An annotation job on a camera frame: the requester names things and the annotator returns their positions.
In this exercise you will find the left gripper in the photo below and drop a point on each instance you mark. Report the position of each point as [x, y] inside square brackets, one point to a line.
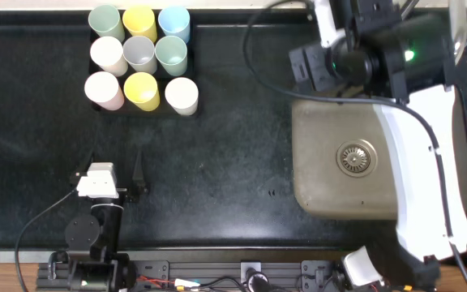
[126, 194]

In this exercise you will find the pink cup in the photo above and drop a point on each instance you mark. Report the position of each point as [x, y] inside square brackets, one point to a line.
[103, 90]

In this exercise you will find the yellow cup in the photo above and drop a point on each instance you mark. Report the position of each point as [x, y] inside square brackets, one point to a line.
[141, 90]
[139, 22]

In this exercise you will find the white cup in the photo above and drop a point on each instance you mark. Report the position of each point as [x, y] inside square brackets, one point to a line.
[107, 54]
[181, 95]

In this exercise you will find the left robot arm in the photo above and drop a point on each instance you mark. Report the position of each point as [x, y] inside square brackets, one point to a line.
[83, 233]

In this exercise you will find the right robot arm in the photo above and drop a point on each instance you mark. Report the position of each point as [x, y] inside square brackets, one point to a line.
[420, 182]

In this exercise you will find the black tray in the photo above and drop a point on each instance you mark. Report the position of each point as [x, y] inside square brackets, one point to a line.
[161, 77]

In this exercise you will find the grey cup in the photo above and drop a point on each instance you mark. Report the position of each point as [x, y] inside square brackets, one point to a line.
[139, 52]

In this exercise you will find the green cup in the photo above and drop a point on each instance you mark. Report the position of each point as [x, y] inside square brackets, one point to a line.
[105, 22]
[171, 54]

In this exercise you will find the blue cup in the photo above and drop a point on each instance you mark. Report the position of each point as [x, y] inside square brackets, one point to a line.
[174, 22]

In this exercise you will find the steel sink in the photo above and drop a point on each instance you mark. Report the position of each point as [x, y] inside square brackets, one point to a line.
[318, 170]

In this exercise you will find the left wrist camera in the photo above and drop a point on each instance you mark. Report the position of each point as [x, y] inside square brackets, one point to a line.
[97, 182]

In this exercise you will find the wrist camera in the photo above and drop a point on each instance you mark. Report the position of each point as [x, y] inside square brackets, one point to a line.
[97, 182]
[326, 20]

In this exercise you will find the mounting rail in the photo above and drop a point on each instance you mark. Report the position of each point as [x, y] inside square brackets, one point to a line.
[209, 271]

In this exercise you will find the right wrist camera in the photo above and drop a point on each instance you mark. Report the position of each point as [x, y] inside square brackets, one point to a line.
[326, 20]

